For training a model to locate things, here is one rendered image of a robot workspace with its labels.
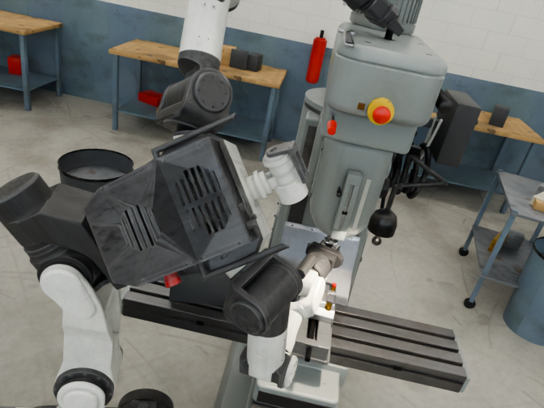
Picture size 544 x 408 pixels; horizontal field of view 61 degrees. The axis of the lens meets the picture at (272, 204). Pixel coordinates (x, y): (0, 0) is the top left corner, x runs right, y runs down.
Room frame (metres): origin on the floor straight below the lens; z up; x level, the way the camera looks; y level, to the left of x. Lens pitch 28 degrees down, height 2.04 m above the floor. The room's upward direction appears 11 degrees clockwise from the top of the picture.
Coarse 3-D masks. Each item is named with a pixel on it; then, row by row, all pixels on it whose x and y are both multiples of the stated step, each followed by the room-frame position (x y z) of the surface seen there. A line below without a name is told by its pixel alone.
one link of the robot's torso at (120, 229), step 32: (160, 160) 0.72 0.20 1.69; (192, 160) 0.72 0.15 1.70; (224, 160) 0.78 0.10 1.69; (96, 192) 0.73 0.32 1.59; (128, 192) 0.72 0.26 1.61; (160, 192) 0.70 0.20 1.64; (192, 192) 0.91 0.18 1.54; (224, 192) 0.70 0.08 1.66; (256, 192) 0.86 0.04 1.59; (96, 224) 0.71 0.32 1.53; (128, 224) 0.70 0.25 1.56; (160, 224) 0.68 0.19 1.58; (192, 224) 0.67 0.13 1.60; (224, 224) 0.67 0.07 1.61; (256, 224) 0.70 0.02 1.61; (128, 256) 0.68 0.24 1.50; (160, 256) 0.66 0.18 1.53; (192, 256) 0.65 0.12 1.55; (224, 256) 0.75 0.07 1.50; (256, 256) 0.72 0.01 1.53
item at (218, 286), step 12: (192, 276) 1.24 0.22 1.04; (216, 276) 1.25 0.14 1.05; (180, 288) 1.23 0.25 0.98; (192, 288) 1.24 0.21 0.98; (204, 288) 1.24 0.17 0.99; (216, 288) 1.25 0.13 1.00; (228, 288) 1.25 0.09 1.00; (180, 300) 1.23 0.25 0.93; (192, 300) 1.24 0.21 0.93; (204, 300) 1.24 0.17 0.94; (216, 300) 1.25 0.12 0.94
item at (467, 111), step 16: (448, 96) 1.59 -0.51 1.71; (464, 96) 1.59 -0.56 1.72; (464, 112) 1.47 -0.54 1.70; (480, 112) 1.47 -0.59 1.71; (448, 128) 1.48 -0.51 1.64; (464, 128) 1.47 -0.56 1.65; (432, 144) 1.58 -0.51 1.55; (448, 144) 1.47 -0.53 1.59; (464, 144) 1.47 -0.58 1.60; (448, 160) 1.47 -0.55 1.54
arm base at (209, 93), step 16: (192, 80) 0.88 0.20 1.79; (208, 80) 0.89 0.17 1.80; (224, 80) 0.92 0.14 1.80; (192, 96) 0.86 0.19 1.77; (208, 96) 0.88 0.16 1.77; (224, 96) 0.90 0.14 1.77; (160, 112) 0.93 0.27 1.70; (176, 112) 0.85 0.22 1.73; (192, 112) 0.85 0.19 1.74; (208, 112) 0.87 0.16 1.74; (224, 112) 0.90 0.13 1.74; (176, 128) 0.91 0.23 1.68; (192, 128) 0.88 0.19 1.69
